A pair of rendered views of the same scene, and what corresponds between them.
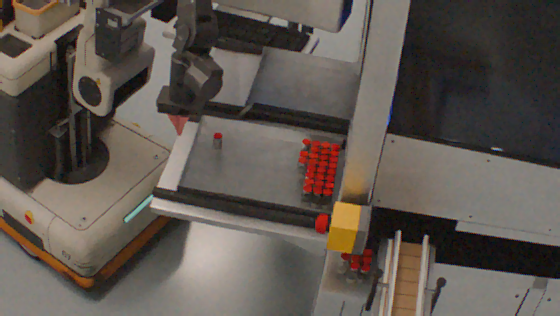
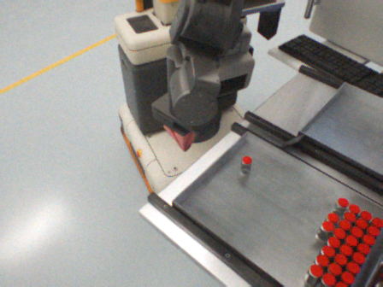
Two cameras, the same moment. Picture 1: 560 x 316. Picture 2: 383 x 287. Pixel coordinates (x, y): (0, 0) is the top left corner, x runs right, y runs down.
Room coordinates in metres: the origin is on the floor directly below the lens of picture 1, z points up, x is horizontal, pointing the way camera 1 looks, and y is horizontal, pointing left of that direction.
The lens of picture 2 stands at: (1.11, -0.04, 1.48)
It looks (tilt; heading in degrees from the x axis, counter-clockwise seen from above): 46 degrees down; 38
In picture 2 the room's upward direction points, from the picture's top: straight up
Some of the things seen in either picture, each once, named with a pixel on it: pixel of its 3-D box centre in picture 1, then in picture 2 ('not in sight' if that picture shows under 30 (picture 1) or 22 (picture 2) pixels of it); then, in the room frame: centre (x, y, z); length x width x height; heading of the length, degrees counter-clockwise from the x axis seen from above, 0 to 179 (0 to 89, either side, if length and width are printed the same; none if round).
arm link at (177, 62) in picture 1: (185, 67); (186, 68); (1.44, 0.22, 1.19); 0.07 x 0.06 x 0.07; 45
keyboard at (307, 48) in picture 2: (240, 28); (334, 63); (2.22, 0.17, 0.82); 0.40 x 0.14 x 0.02; 75
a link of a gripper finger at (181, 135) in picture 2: (175, 115); (180, 127); (1.45, 0.23, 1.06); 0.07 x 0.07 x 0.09; 86
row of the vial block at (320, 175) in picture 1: (320, 174); (344, 250); (1.50, -0.10, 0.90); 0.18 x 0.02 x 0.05; 176
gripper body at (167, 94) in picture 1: (182, 89); (186, 99); (1.45, 0.22, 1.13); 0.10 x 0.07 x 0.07; 86
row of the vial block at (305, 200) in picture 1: (310, 172); (332, 243); (1.51, -0.07, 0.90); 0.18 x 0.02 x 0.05; 176
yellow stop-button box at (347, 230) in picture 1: (347, 228); not in sight; (1.25, -0.15, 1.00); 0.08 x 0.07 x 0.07; 86
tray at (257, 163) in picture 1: (262, 166); (279, 211); (1.51, 0.04, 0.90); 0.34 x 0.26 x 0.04; 86
